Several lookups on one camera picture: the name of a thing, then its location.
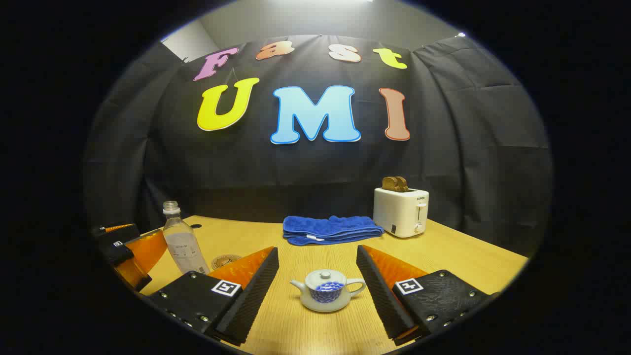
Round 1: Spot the folded blue towel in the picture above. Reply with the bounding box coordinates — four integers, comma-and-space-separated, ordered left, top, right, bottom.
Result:
282, 215, 385, 246

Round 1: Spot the round brown coaster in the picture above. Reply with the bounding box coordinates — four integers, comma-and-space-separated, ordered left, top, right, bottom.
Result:
211, 254, 243, 270

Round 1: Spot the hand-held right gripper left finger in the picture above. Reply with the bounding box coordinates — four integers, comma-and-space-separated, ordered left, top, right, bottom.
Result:
148, 247, 280, 347

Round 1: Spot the clear plastic water bottle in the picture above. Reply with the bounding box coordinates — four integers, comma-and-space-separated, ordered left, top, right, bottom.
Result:
162, 201, 211, 276

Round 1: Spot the white toaster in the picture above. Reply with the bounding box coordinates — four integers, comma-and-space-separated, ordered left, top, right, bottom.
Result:
373, 187, 429, 239

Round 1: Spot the white blue-patterned teacup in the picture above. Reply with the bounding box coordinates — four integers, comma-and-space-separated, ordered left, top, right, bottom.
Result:
289, 276, 367, 313

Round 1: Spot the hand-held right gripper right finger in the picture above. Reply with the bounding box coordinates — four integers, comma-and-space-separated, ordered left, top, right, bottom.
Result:
356, 245, 493, 346

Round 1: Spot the black backdrop cloth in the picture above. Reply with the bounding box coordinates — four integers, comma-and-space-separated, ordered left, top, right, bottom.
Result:
84, 35, 555, 257

